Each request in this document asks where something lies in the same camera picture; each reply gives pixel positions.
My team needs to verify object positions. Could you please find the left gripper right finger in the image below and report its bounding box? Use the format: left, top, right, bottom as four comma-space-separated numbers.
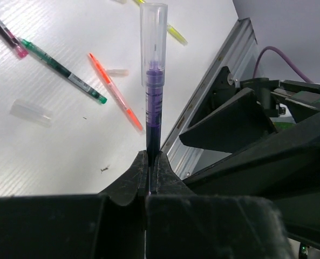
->
152, 152, 196, 196

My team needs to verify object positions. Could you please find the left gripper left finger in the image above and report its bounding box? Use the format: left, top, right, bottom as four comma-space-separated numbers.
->
99, 151, 148, 207

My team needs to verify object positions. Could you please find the aluminium mounting rail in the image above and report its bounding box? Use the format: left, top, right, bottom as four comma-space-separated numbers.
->
162, 18, 258, 179

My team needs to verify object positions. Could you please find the orange pen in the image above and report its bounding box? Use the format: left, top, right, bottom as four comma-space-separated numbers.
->
88, 52, 145, 134

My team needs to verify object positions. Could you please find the yellow pen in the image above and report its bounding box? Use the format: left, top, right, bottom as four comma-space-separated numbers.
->
133, 0, 188, 46

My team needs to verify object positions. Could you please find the clear pen cap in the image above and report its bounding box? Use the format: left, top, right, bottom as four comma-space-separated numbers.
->
106, 69, 129, 77
10, 99, 53, 127
140, 3, 168, 86
112, 0, 127, 4

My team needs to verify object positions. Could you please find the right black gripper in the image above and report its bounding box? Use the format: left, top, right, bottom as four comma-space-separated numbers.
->
180, 78, 320, 243

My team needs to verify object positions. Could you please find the red pink pen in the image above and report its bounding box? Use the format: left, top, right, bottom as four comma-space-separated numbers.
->
0, 20, 28, 58

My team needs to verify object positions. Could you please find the green pen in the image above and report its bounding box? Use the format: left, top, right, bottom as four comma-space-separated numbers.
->
19, 38, 107, 104

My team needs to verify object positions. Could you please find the purple pen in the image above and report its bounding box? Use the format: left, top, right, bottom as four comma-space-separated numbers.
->
145, 61, 165, 159

